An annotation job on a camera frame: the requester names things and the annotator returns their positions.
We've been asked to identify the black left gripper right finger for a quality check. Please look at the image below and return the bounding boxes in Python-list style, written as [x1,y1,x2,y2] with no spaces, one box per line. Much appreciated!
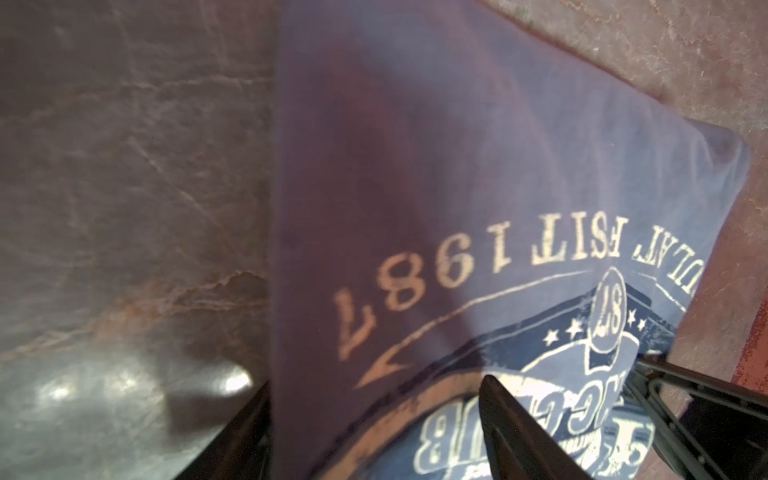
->
[479,375,590,480]

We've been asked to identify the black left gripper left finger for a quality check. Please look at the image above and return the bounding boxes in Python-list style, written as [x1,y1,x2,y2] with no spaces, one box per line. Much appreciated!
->
[175,382,270,480]

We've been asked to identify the grey-blue tank top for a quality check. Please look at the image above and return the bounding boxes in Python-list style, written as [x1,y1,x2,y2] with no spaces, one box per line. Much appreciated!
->
[270,1,750,479]

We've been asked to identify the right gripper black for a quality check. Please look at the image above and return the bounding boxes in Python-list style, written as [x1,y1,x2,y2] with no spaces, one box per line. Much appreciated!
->
[624,358,767,479]

